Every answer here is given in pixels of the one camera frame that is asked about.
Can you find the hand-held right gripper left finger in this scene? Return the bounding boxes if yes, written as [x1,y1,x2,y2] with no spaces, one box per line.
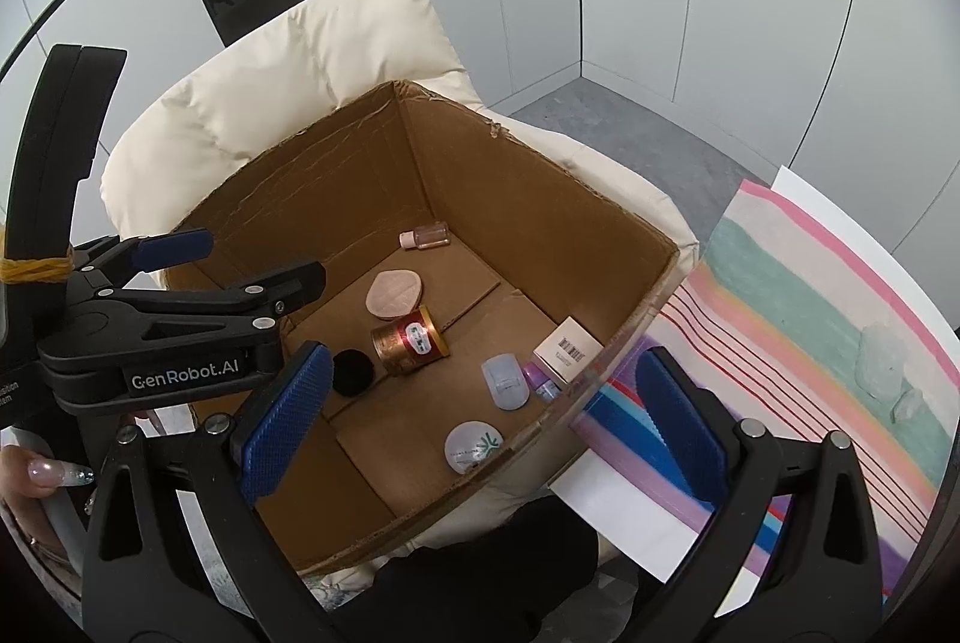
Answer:
[79,343,353,643]

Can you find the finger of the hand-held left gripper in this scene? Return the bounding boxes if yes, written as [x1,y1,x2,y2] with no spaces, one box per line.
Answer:
[79,260,327,323]
[71,228,213,284]

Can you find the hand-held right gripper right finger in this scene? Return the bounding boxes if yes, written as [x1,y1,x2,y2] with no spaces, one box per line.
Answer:
[622,347,886,643]

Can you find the black round powder puff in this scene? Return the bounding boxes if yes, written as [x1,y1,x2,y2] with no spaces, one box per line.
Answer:
[330,349,376,398]

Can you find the beige makeup sponge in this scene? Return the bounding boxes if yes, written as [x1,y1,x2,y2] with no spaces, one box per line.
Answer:
[365,268,423,320]

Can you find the brown cardboard box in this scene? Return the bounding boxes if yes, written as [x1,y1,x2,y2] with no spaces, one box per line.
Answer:
[161,79,682,576]

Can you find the square beige carton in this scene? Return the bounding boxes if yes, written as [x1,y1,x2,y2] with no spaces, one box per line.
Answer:
[532,317,602,383]

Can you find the red and gold can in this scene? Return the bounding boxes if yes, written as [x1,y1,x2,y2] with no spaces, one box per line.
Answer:
[370,305,453,378]

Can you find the small purple bottle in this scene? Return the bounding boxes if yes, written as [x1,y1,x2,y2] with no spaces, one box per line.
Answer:
[521,362,565,404]

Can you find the small clear pink bottle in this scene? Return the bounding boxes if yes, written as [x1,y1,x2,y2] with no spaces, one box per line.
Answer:
[400,221,451,252]

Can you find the grey-blue compact case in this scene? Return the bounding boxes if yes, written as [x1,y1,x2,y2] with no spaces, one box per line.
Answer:
[480,353,531,411]

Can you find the white round compact green print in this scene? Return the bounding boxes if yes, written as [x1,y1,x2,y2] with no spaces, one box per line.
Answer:
[444,420,503,475]

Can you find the person's left hand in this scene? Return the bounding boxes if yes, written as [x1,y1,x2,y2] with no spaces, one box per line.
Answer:
[0,444,97,565]

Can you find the white table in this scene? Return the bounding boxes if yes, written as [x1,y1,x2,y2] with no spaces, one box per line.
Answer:
[547,163,960,603]

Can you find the yellow rubber band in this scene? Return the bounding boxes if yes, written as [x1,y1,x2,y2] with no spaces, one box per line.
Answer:
[0,253,74,286]

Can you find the striped colourful cloth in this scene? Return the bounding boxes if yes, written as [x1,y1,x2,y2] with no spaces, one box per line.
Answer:
[570,178,960,595]

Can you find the clear plastic container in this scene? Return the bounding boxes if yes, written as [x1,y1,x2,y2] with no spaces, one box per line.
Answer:
[855,322,908,400]

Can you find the small clear plastic piece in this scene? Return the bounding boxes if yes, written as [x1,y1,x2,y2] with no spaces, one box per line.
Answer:
[891,386,925,425]

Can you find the cream padded chair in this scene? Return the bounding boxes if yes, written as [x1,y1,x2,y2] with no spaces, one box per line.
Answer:
[100,0,702,606]

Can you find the person's black trousers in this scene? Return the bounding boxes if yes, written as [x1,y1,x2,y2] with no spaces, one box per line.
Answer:
[367,493,601,643]

